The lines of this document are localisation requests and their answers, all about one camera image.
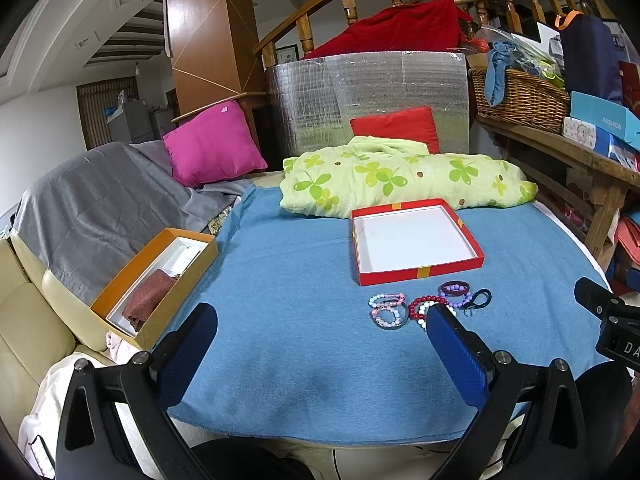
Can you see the silver foil insulation board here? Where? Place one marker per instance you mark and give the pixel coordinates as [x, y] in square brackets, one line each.
[315, 100]

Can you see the brown folded cloth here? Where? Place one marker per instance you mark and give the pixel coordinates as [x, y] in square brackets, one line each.
[146, 297]

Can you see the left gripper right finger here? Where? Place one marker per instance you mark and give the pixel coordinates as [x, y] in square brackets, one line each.
[462, 354]

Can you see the wicker basket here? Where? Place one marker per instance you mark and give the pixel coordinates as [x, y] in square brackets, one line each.
[528, 101]

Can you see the green clover print pillow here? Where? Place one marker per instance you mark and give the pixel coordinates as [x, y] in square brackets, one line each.
[370, 171]

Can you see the wooden pillar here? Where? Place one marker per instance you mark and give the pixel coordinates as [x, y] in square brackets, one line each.
[211, 51]

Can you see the magenta cushion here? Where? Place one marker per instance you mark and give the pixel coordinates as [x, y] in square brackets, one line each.
[214, 146]

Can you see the blue towel mat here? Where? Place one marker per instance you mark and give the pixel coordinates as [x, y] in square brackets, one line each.
[297, 354]

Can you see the cream leather sofa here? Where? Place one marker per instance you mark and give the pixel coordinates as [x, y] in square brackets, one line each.
[33, 338]

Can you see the red shallow gift box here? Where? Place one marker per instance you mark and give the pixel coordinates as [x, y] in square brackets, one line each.
[406, 241]

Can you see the light blue carton box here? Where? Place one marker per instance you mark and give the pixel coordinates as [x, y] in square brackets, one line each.
[611, 117]

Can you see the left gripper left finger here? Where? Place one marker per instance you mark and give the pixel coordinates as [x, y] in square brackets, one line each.
[182, 351]

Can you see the blue cloth in basket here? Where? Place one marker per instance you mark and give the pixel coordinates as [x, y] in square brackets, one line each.
[500, 58]

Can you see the grey blanket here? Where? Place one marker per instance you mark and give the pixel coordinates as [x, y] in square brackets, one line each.
[87, 218]

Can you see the navy bag orange handle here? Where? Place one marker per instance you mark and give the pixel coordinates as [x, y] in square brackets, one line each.
[589, 56]

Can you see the red fabric on railing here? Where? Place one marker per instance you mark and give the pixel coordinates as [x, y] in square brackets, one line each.
[430, 26]

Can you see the orange cardboard box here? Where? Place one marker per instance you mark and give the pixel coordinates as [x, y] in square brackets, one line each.
[180, 253]

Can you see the wooden bench shelf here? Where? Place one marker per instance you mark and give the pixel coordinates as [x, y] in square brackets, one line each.
[587, 191]

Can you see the red cushion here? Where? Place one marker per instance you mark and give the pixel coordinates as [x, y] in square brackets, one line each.
[414, 124]

